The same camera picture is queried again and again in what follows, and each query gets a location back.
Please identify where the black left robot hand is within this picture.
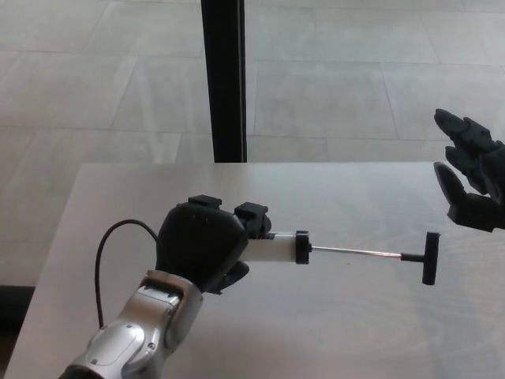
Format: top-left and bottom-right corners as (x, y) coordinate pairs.
(155, 193), (273, 295)

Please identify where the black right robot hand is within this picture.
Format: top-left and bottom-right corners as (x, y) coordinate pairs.
(432, 108), (505, 234)

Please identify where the white Franklin air pump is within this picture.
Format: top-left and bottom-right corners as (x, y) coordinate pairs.
(243, 229), (441, 286)

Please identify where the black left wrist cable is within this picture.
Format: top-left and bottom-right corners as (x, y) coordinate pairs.
(95, 220), (171, 329)

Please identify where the black vertical post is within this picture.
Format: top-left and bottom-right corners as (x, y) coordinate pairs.
(200, 0), (249, 163)

